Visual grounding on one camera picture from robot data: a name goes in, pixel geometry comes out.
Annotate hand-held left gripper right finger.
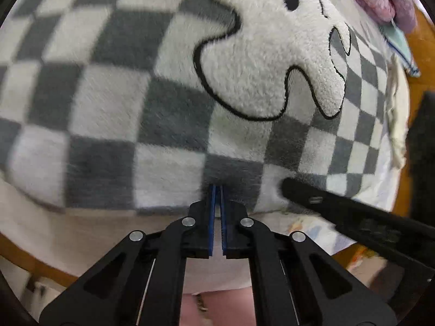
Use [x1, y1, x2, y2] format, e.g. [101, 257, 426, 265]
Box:
[220, 185, 397, 326]

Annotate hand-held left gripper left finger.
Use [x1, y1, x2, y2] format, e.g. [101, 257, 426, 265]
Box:
[39, 184, 218, 326]

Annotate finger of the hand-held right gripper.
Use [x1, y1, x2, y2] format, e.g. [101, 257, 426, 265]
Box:
[280, 177, 435, 279]

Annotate grey white checkered sweater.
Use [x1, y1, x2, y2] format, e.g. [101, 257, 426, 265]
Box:
[0, 0, 395, 216]

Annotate cream folded garment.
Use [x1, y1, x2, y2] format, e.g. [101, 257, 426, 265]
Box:
[386, 54, 408, 170]

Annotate person's pink clothing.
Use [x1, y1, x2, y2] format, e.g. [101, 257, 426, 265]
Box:
[180, 287, 255, 326]

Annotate teal pillow with striped edge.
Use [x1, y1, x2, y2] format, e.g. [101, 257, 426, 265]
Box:
[381, 20, 420, 77]

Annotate wooden bed footboard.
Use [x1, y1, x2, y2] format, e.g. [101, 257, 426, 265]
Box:
[0, 233, 79, 287]

